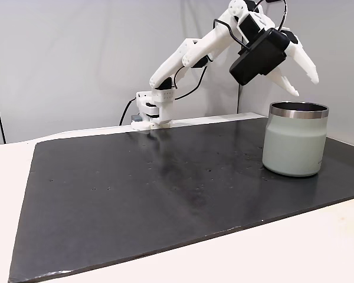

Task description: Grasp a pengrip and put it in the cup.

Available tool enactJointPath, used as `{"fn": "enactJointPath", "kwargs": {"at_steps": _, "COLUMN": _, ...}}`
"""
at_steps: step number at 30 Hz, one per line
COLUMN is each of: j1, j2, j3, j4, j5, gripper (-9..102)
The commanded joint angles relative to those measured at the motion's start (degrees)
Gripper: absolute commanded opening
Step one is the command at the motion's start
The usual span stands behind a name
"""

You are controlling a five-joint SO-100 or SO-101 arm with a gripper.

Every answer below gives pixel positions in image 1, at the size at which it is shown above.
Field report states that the pale green steel mug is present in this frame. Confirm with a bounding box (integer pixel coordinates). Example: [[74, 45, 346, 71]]
[[261, 100, 331, 179]]

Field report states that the black table mat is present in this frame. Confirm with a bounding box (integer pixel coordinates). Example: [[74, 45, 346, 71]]
[[8, 116, 354, 283]]

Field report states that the black camera box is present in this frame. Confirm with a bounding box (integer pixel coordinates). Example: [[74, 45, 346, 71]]
[[228, 28, 291, 87]]

